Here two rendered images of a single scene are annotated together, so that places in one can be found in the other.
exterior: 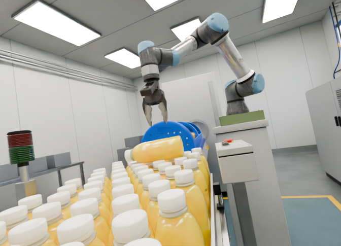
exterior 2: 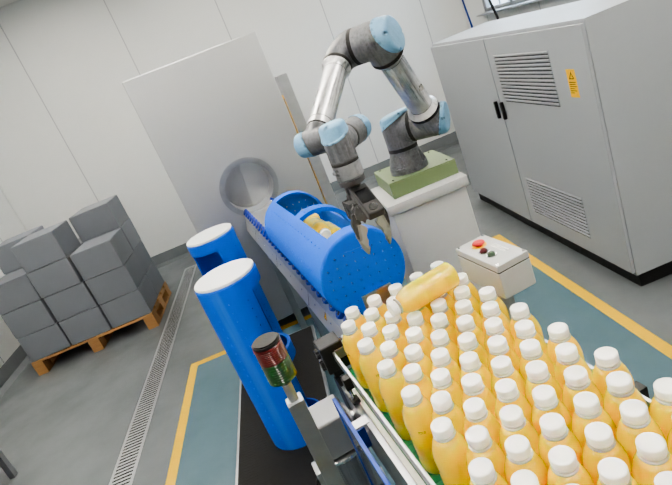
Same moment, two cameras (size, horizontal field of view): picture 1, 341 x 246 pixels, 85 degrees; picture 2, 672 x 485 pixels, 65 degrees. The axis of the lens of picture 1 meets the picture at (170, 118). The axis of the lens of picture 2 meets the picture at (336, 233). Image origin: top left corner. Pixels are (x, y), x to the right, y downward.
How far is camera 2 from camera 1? 0.99 m
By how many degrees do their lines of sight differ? 33
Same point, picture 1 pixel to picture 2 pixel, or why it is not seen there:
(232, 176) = (513, 288)
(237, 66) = (416, 99)
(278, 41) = not seen: outside the picture
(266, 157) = (470, 231)
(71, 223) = (538, 368)
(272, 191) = not seen: hidden behind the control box
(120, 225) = (571, 352)
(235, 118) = (416, 180)
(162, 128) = (350, 244)
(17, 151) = (286, 365)
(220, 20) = (394, 31)
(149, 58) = (351, 151)
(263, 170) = not seen: hidden behind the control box
